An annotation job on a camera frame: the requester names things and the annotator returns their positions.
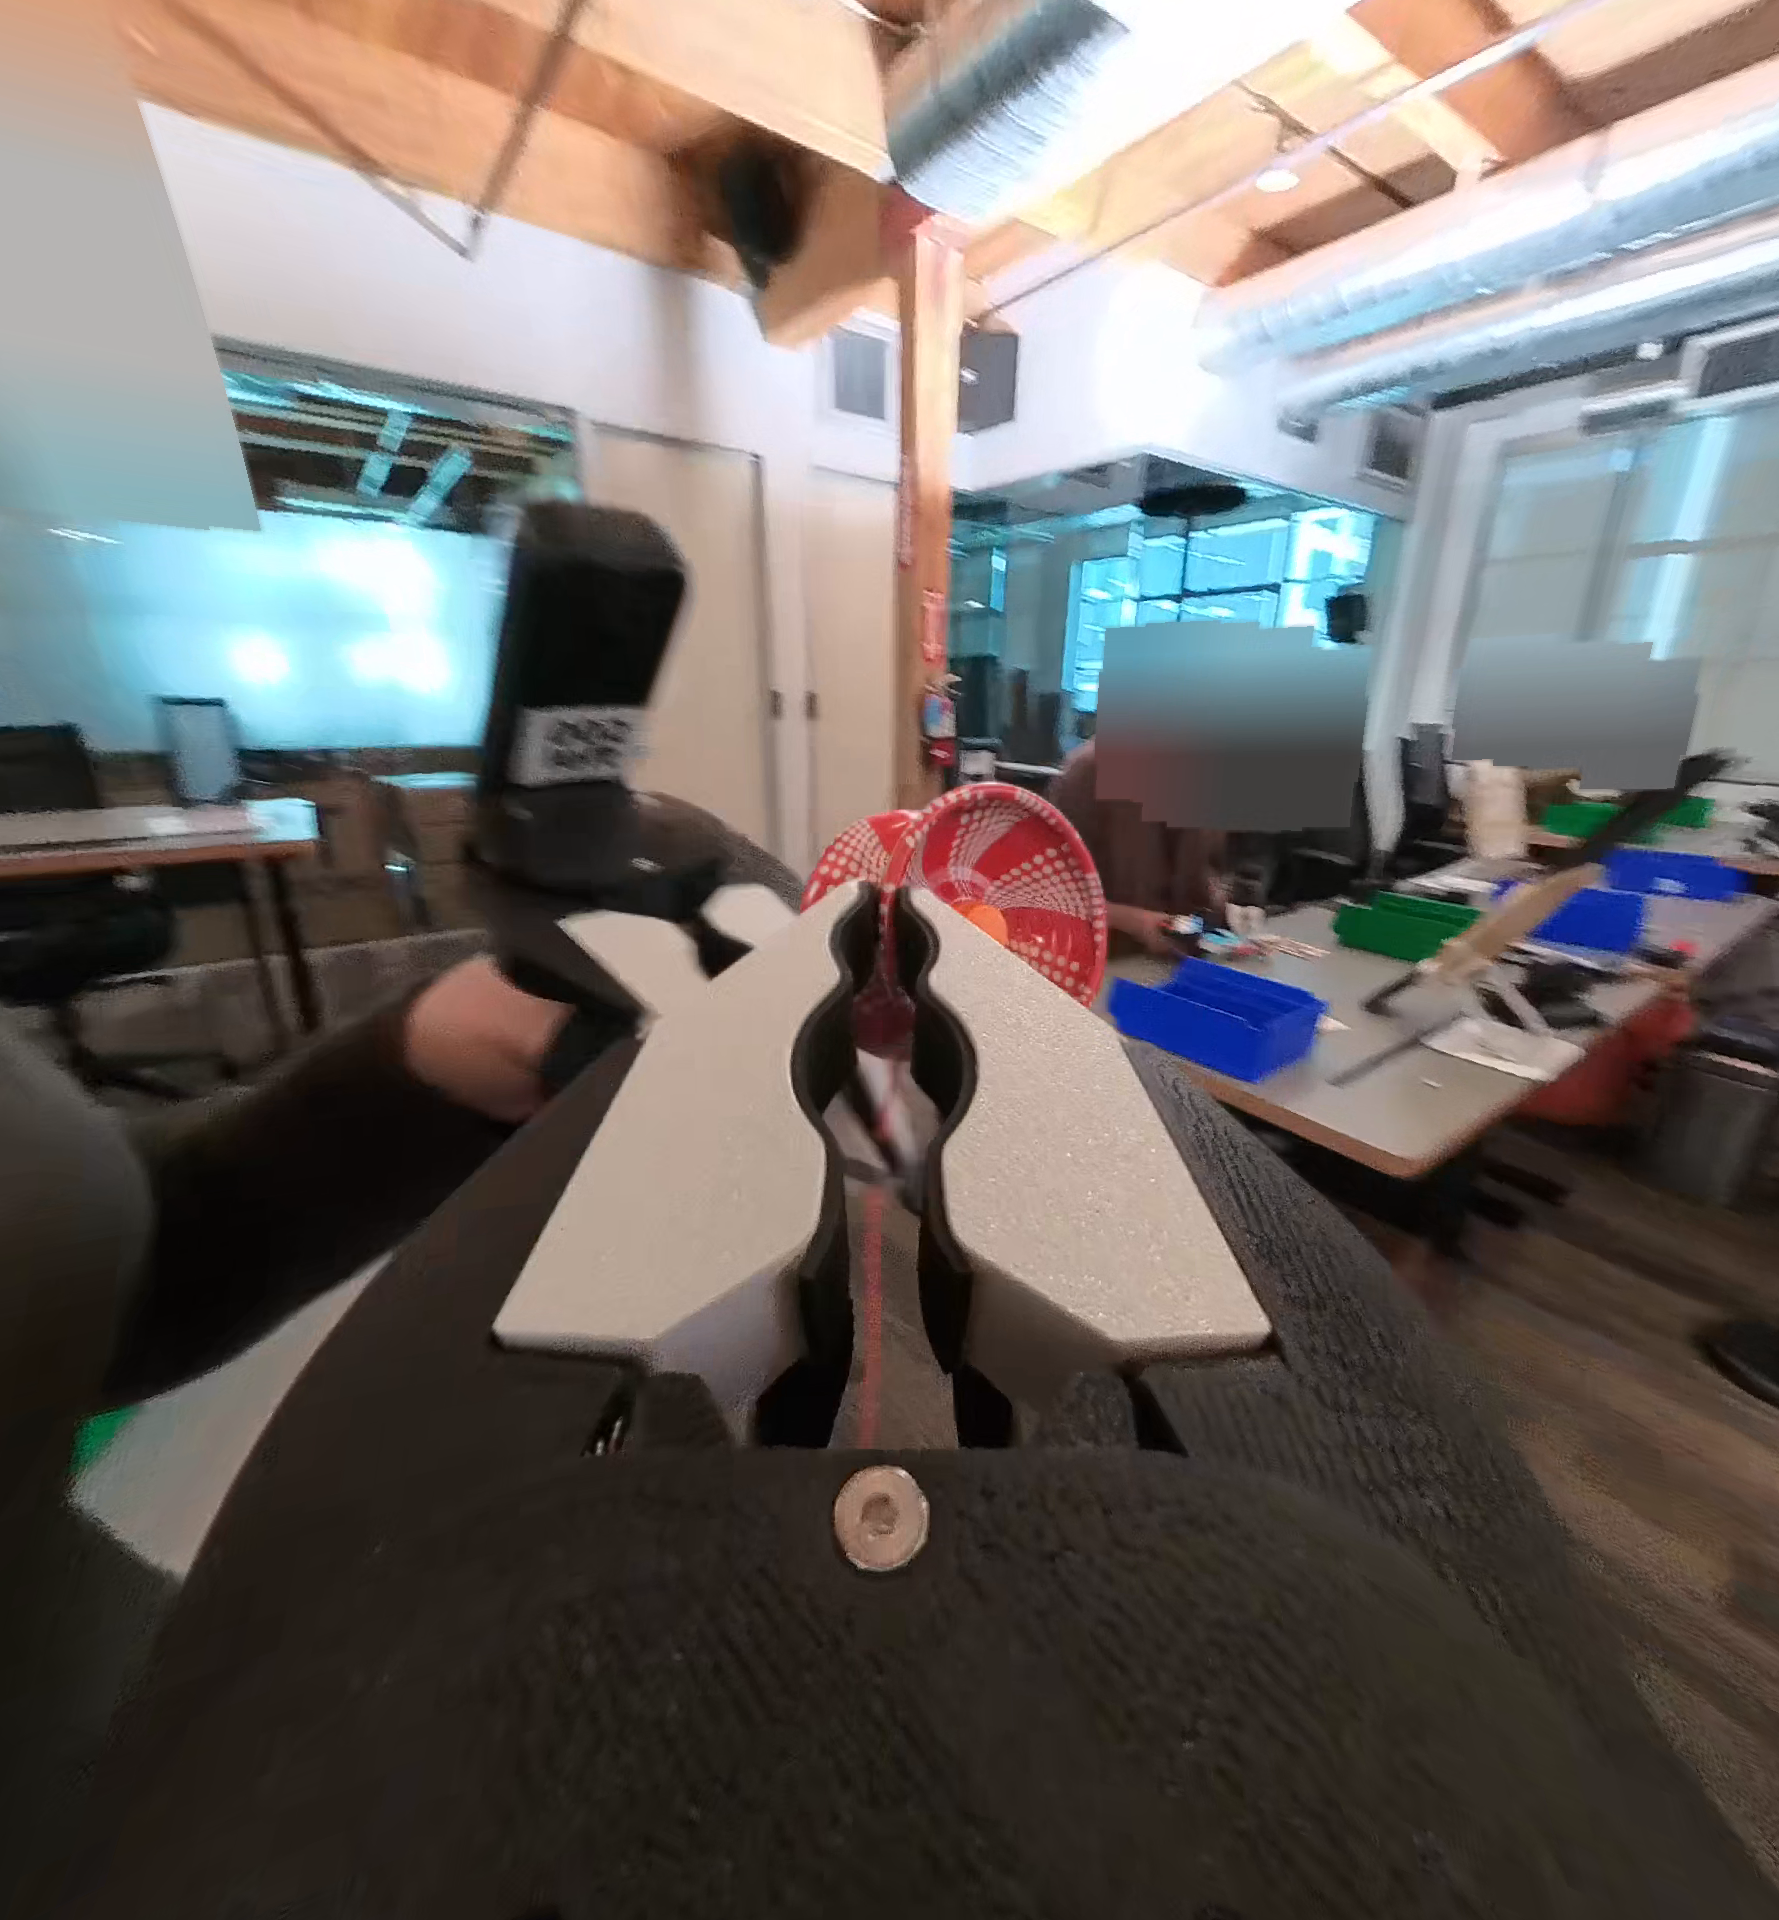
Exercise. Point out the white desk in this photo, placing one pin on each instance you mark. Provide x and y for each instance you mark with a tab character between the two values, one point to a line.
215	1440

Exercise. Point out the white door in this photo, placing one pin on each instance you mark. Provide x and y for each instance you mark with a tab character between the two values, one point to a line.
853	661
680	645

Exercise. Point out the red fire extinguisher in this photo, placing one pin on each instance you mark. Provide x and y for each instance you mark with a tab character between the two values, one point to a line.
935	724

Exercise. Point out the large blue parts bin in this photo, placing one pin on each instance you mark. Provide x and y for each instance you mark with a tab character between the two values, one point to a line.
1214	1013

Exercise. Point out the person's left forearm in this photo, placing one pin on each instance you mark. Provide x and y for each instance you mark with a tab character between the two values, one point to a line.
319	1185

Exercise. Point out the grey work table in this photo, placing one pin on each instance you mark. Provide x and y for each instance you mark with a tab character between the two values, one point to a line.
1431	1094

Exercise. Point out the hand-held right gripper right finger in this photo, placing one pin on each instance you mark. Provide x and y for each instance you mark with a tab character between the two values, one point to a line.
1101	1201

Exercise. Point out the white tilted stand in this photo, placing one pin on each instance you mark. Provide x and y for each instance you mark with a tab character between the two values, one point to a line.
1520	915

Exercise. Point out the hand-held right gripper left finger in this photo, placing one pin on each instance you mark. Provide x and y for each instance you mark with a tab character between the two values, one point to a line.
680	1201

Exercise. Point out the red white yo-yo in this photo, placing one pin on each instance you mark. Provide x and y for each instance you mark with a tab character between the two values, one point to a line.
1025	870

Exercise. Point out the wooden post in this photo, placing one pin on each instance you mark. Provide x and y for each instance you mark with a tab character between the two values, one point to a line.
928	511

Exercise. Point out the green parts bin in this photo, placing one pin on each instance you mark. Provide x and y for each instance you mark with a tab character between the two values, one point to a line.
1615	817
1410	924

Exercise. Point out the black wall speaker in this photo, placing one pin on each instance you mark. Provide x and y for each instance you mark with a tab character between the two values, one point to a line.
984	376

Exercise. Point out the silver spiral air duct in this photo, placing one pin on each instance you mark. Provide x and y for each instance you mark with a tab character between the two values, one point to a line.
1549	239

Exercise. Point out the small blue parts bin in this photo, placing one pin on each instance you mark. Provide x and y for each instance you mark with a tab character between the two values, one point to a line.
1676	872
1589	918

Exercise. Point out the red orange object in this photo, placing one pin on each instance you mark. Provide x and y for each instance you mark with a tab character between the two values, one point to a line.
1595	1075

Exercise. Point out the grey waste bin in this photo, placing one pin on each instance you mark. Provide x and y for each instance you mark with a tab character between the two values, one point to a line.
1722	1126

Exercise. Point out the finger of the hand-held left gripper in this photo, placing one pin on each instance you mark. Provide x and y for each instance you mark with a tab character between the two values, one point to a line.
746	915
635	954

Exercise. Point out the person's left hand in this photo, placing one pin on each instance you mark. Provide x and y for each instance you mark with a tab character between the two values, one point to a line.
485	1035

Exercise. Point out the long wooden desk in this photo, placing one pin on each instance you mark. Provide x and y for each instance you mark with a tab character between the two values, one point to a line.
109	834

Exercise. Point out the small black monitor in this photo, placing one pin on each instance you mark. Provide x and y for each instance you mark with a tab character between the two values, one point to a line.
199	752

